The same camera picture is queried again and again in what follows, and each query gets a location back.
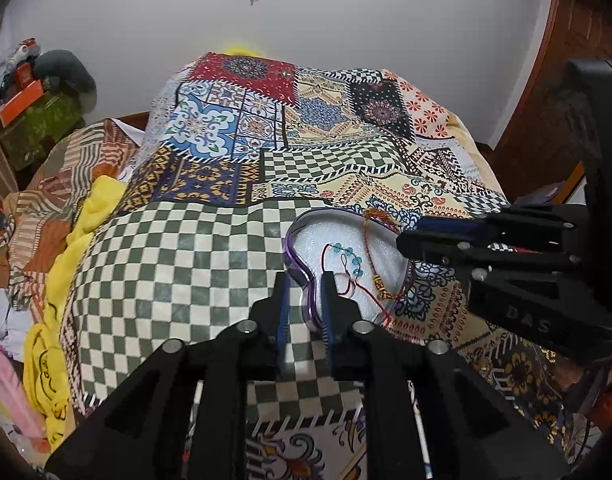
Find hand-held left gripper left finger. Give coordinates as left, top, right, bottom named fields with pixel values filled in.
left=46, top=272, right=289, bottom=480

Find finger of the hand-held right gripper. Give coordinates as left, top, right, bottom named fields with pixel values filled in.
left=396, top=231, right=583, bottom=283
left=415, top=204, right=589, bottom=251

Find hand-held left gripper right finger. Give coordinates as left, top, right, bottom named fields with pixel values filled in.
left=321, top=272, right=570, bottom=480

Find red gold thread bracelet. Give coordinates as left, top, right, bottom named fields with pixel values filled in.
left=361, top=208, right=407, bottom=327

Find blue bead red thread bracelet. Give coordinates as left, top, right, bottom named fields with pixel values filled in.
left=319, top=242, right=365, bottom=307

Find purple heart-shaped tray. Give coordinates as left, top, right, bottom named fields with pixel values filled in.
left=284, top=208, right=413, bottom=335

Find brown wooden door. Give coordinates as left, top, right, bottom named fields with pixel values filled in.
left=490, top=0, right=612, bottom=207

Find patchwork printed blanket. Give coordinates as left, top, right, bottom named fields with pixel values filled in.
left=60, top=51, right=604, bottom=480

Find yellow cloth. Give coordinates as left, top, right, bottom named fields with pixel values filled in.
left=24, top=176, right=128, bottom=455

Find yellow pillow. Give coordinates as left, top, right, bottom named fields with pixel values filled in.
left=221, top=39, right=267, bottom=58

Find orange striped blanket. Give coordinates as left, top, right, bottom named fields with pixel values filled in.
left=0, top=119, right=142, bottom=313

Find white clothes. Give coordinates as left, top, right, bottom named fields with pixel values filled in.
left=0, top=284, right=32, bottom=361

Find pink cloth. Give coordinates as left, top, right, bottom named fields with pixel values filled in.
left=0, top=342, right=52, bottom=455

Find green patterned box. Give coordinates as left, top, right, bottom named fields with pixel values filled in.
left=0, top=91, right=84, bottom=172

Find grey plush toy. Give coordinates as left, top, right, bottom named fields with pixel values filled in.
left=33, top=49, right=98, bottom=111

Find orange box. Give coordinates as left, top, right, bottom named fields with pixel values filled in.
left=0, top=79, right=44, bottom=129

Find white orange toy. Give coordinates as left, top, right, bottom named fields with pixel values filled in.
left=0, top=37, right=37, bottom=107

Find white cable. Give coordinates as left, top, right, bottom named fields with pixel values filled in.
left=411, top=384, right=433, bottom=480

